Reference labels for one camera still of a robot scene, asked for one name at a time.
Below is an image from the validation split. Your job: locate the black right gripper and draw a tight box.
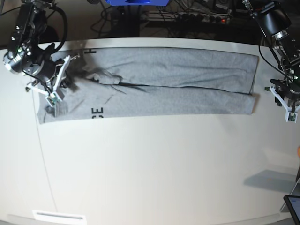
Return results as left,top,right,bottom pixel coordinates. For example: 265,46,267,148
23,56,63,87

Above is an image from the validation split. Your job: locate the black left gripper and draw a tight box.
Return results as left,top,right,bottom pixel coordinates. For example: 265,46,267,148
280,82,300,101

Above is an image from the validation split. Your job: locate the grey T-shirt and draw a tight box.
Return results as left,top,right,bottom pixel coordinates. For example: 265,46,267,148
37,52,255,124

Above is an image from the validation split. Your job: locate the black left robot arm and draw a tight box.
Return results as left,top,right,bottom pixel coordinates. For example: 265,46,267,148
75,0,300,102

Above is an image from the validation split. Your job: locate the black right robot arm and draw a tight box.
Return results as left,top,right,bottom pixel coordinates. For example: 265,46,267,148
3,0,258,117

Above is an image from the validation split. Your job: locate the black tablet screen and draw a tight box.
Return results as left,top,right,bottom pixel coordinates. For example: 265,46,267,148
284,195,300,225

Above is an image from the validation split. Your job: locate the black power strip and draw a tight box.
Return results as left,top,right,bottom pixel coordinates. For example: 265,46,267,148
178,13,230,24

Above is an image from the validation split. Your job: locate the white paper strip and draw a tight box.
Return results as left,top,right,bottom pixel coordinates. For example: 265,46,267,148
32,210,86,224

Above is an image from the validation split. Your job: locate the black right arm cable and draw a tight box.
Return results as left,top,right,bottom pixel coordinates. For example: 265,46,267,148
258,44,291,78

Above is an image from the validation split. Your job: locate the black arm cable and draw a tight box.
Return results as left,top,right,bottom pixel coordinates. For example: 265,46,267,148
258,44,291,78
46,3,69,53

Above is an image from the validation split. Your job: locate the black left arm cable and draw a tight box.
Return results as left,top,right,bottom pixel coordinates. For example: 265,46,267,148
46,3,69,53

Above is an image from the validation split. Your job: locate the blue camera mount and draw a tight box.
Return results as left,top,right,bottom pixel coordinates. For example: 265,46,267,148
106,0,169,6

